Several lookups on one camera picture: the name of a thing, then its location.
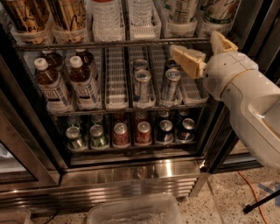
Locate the orange cable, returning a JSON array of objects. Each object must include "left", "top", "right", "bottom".
[{"left": 236, "top": 170, "right": 270, "bottom": 224}]

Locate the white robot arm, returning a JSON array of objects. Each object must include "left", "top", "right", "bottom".
[{"left": 170, "top": 31, "right": 280, "bottom": 170}]

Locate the red soda can front left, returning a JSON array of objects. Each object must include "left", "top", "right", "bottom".
[{"left": 113, "top": 122, "right": 130, "bottom": 146}]

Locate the slim silver can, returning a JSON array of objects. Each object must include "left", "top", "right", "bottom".
[
  {"left": 161, "top": 69, "right": 181, "bottom": 102},
  {"left": 133, "top": 59, "right": 148, "bottom": 71},
  {"left": 164, "top": 59, "right": 180, "bottom": 70},
  {"left": 134, "top": 70, "right": 151, "bottom": 103}
]

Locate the empty white tray right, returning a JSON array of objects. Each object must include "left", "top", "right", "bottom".
[{"left": 180, "top": 67, "right": 209, "bottom": 105}]

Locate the clear water bottle left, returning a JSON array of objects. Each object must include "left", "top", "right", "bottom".
[{"left": 92, "top": 0, "right": 121, "bottom": 42}]

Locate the empty white shelf tray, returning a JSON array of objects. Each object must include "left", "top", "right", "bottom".
[{"left": 105, "top": 47, "right": 129, "bottom": 110}]

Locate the blue soda can front right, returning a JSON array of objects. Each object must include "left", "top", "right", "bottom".
[{"left": 177, "top": 118, "right": 195, "bottom": 141}]

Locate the tall white can right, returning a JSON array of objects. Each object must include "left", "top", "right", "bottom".
[{"left": 203, "top": 0, "right": 237, "bottom": 25}]

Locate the blue soda can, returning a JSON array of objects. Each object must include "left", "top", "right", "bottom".
[
  {"left": 157, "top": 120, "right": 173, "bottom": 144},
  {"left": 177, "top": 118, "right": 195, "bottom": 141}
]

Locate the clear water bottle right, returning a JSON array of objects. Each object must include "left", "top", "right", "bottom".
[{"left": 129, "top": 0, "right": 152, "bottom": 26}]

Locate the slim silver can front left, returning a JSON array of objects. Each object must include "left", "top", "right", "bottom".
[{"left": 134, "top": 70, "right": 151, "bottom": 103}]

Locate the tea bottle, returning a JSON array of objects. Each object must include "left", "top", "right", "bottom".
[
  {"left": 34, "top": 58, "right": 73, "bottom": 113},
  {"left": 76, "top": 49, "right": 95, "bottom": 68},
  {"left": 42, "top": 51, "right": 64, "bottom": 71},
  {"left": 70, "top": 56, "right": 99, "bottom": 110}
]

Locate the tea bottle front right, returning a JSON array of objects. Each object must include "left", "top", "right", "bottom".
[{"left": 70, "top": 56, "right": 99, "bottom": 110}]

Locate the clear water bottle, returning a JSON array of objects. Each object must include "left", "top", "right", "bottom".
[
  {"left": 129, "top": 0, "right": 152, "bottom": 26},
  {"left": 92, "top": 0, "right": 121, "bottom": 42}
]

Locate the red soda can front right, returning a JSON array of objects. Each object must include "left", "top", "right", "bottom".
[{"left": 136, "top": 122, "right": 151, "bottom": 144}]

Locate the tea bottle back right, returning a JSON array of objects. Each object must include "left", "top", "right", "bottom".
[{"left": 76, "top": 49, "right": 95, "bottom": 68}]

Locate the tall brown can left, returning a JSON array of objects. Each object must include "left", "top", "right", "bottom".
[{"left": 1, "top": 0, "right": 49, "bottom": 33}]

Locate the red soda can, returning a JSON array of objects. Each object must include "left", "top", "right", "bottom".
[
  {"left": 136, "top": 122, "right": 151, "bottom": 144},
  {"left": 113, "top": 122, "right": 130, "bottom": 146}
]

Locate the slim silver can back left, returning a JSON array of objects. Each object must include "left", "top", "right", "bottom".
[{"left": 133, "top": 59, "right": 148, "bottom": 71}]

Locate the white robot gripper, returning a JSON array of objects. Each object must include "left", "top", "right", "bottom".
[{"left": 170, "top": 31, "right": 258, "bottom": 100}]

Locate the tea bottle back left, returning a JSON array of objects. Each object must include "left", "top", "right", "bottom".
[{"left": 42, "top": 51, "right": 64, "bottom": 71}]

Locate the slim silver can front right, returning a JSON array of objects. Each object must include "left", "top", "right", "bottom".
[{"left": 161, "top": 69, "right": 181, "bottom": 102}]

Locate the clear bin corner left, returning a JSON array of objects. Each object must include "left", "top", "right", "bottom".
[{"left": 0, "top": 209, "right": 33, "bottom": 224}]

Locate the slim silver can back right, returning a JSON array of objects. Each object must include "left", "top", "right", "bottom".
[{"left": 164, "top": 59, "right": 180, "bottom": 70}]

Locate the green soda can front right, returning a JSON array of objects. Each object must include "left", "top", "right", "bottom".
[{"left": 90, "top": 124, "right": 108, "bottom": 148}]

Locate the black stand leg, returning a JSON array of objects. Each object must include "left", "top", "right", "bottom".
[{"left": 243, "top": 190, "right": 280, "bottom": 214}]

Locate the tall brown can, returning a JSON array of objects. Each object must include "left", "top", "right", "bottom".
[
  {"left": 1, "top": 0, "right": 49, "bottom": 33},
  {"left": 47, "top": 0, "right": 87, "bottom": 32}
]

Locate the stainless steel fridge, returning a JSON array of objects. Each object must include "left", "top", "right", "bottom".
[{"left": 0, "top": 0, "right": 280, "bottom": 210}]

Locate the green soda can front left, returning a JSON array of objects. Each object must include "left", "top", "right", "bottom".
[{"left": 66, "top": 126, "right": 87, "bottom": 151}]

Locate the green soda can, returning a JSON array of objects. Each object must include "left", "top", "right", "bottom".
[
  {"left": 66, "top": 126, "right": 87, "bottom": 151},
  {"left": 90, "top": 124, "right": 108, "bottom": 148}
]

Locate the tea bottle front left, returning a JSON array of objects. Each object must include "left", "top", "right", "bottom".
[{"left": 34, "top": 58, "right": 73, "bottom": 113}]

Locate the tall white green tea can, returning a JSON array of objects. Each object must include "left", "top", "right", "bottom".
[{"left": 163, "top": 0, "right": 199, "bottom": 25}]

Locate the blue soda can front left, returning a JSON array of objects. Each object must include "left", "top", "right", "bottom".
[{"left": 157, "top": 120, "right": 173, "bottom": 144}]

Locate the clear plastic bin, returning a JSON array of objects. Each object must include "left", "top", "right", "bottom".
[{"left": 87, "top": 193, "right": 183, "bottom": 224}]

